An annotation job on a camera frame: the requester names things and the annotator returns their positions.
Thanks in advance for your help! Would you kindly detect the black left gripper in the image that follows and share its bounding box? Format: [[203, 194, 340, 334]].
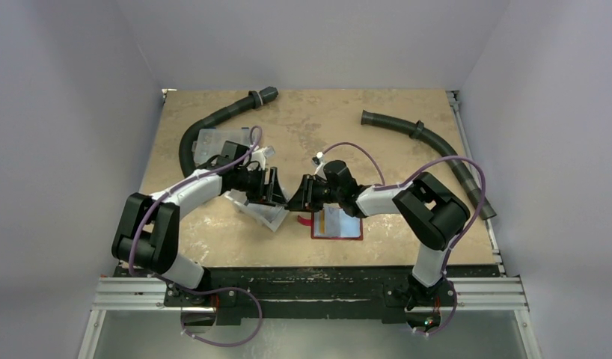
[[234, 166, 287, 206]]

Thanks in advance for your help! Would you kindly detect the white plastic card box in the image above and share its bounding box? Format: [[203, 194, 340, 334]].
[[224, 190, 289, 232]]

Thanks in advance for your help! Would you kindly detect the gold credit card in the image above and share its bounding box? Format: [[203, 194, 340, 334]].
[[317, 209, 331, 238]]

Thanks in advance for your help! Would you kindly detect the red leather card holder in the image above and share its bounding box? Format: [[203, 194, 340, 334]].
[[297, 206, 364, 241]]

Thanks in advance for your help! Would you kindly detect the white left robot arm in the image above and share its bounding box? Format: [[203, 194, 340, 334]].
[[111, 141, 288, 306]]

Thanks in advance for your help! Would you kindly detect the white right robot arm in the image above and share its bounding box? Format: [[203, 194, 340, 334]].
[[286, 160, 470, 304]]

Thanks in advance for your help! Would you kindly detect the clear plastic screw box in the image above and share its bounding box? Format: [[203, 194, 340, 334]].
[[192, 127, 260, 170]]

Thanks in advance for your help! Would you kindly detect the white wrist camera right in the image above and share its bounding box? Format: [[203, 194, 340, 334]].
[[311, 152, 325, 173]]

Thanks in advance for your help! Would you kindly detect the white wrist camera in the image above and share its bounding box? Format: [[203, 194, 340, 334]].
[[311, 152, 325, 173], [253, 146, 275, 161]]

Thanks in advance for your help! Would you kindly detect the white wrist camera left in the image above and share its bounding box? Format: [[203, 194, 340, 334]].
[[253, 146, 275, 161]]

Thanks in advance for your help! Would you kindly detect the grey corrugated hose left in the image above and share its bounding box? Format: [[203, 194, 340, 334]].
[[179, 86, 280, 178]]

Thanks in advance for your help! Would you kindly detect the grey corrugated hose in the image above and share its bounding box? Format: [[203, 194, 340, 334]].
[[179, 86, 280, 178], [360, 109, 498, 221]]

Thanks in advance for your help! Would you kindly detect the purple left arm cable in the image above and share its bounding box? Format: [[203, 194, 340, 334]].
[[127, 125, 264, 278]]

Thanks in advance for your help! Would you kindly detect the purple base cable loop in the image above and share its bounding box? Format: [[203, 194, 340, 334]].
[[180, 287, 264, 348]]

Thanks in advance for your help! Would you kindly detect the grey corrugated hose right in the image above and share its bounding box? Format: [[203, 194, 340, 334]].
[[360, 109, 498, 221]]

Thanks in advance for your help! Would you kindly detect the aluminium frame rail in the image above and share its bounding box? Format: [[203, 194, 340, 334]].
[[90, 90, 530, 313]]

